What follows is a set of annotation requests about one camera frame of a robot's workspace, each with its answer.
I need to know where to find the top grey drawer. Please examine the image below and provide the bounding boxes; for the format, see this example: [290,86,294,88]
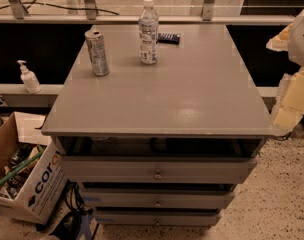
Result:
[60,156,257,184]

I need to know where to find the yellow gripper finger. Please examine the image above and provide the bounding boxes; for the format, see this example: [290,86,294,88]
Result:
[266,24,293,52]
[272,67,304,130]

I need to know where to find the middle grey drawer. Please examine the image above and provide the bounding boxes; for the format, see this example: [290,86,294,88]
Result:
[80,188,235,209]

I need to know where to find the clear plastic water bottle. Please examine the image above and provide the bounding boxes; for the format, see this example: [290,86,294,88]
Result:
[139,0,159,64]

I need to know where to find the grey drawer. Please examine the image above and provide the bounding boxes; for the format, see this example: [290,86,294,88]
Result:
[80,188,235,209]
[60,156,257,184]
[95,210,220,227]

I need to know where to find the grey drawer cabinet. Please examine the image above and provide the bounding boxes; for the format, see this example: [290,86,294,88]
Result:
[42,25,272,216]

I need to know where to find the white pump dispenser bottle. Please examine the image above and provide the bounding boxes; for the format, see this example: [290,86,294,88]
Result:
[17,60,41,93]

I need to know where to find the bottom grey drawer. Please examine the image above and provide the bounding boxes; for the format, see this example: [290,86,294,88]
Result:
[95,210,220,227]

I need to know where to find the cardboard box with print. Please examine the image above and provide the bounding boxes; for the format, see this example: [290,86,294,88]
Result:
[0,112,67,224]

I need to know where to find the black shoe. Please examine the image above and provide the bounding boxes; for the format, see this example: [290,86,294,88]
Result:
[50,211,82,240]

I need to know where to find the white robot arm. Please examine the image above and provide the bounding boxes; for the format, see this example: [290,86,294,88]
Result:
[266,9,304,132]

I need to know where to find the silver drink can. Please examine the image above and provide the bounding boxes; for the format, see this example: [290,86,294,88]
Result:
[85,29,110,76]

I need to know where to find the black cable on floor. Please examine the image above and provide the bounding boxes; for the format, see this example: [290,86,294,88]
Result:
[63,181,93,215]

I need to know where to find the green stick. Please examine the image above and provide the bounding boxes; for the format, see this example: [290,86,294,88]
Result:
[0,150,44,186]

